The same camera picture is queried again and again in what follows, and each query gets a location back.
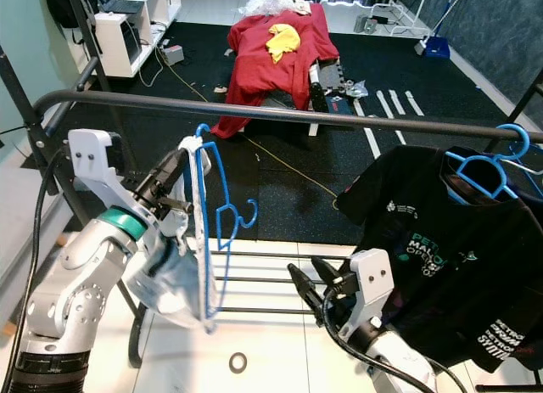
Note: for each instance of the white printed T-shirt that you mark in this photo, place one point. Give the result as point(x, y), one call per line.
point(170, 278)

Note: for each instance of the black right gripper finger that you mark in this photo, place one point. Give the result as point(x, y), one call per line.
point(327, 270)
point(310, 289)

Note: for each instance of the grey power box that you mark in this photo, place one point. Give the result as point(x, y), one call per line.
point(365, 24)

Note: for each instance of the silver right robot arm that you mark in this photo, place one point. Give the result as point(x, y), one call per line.
point(403, 372)

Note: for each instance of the red cloth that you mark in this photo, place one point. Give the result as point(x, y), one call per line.
point(263, 70)

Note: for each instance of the black white bench frame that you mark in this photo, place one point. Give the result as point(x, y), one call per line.
point(327, 87)

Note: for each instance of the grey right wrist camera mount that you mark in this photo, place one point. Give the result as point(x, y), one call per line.
point(373, 278)

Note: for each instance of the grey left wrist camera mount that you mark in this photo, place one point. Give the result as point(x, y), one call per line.
point(93, 160)

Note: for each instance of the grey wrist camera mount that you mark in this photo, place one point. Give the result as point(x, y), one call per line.
point(93, 160)
point(373, 278)

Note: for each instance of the small grey box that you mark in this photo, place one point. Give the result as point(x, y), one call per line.
point(172, 55)

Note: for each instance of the blue plastic hanger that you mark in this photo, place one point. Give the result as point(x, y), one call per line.
point(456, 162)
point(205, 274)

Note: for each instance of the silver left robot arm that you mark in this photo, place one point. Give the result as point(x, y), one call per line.
point(76, 300)

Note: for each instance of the white shelf unit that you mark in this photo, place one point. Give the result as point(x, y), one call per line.
point(114, 45)

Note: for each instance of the grey bench cushion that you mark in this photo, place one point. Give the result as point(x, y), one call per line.
point(17, 240)

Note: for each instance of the black backpack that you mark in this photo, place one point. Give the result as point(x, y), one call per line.
point(64, 2)

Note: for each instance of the yellow cloth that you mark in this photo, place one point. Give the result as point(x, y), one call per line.
point(284, 41)

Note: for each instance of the black metal clothes rack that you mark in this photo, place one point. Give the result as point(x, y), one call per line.
point(305, 114)

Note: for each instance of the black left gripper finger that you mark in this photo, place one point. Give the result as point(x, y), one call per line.
point(170, 171)

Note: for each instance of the blue dustpan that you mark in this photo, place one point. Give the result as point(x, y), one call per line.
point(437, 47)

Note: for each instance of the black printed T-shirt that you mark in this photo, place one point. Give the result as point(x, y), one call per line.
point(416, 215)

